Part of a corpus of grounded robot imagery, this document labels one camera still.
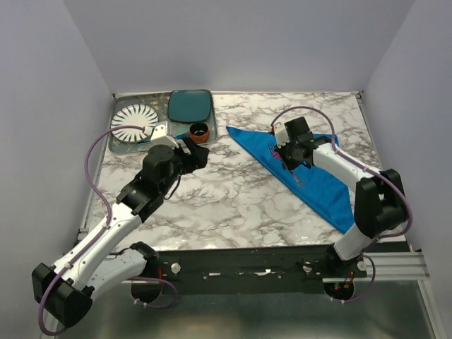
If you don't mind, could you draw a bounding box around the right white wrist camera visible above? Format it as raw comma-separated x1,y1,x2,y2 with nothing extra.
273,122,290,148

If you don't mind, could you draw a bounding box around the iridescent purple fork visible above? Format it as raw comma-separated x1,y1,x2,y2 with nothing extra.
268,143,304,188

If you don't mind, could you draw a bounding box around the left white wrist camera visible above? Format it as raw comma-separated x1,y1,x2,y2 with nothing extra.
150,121,179,149

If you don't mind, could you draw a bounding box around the teal square plate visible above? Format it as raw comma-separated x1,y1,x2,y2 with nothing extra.
167,90,213,124

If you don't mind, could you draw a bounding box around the orange brown mug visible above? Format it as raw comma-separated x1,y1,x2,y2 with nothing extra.
189,122,210,144

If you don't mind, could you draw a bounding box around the blue plastic fork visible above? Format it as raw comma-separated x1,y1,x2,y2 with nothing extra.
138,132,189,145

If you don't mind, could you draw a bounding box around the white striped round plate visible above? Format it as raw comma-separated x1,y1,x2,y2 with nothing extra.
110,104,159,143

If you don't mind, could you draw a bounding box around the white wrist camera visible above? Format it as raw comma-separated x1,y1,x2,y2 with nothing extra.
150,121,179,149
273,122,290,148

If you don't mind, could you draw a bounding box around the blue cloth napkin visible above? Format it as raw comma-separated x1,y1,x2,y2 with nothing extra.
227,126,355,233

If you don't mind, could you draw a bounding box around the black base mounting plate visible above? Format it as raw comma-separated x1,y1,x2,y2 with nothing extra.
132,243,367,295

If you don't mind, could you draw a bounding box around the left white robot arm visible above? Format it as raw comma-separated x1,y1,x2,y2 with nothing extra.
32,136,209,335

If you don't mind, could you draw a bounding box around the aluminium frame rail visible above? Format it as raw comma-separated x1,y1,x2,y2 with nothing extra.
367,252,430,282

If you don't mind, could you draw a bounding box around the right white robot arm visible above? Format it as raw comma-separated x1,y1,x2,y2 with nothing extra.
271,117,412,277

